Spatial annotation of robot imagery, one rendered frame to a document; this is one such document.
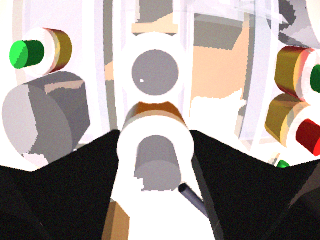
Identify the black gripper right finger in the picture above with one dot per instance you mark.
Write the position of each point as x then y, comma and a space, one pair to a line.
246, 198

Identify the dark grey rod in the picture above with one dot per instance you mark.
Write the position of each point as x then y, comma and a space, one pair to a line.
191, 196

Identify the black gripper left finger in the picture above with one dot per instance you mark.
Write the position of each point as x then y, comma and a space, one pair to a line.
67, 199

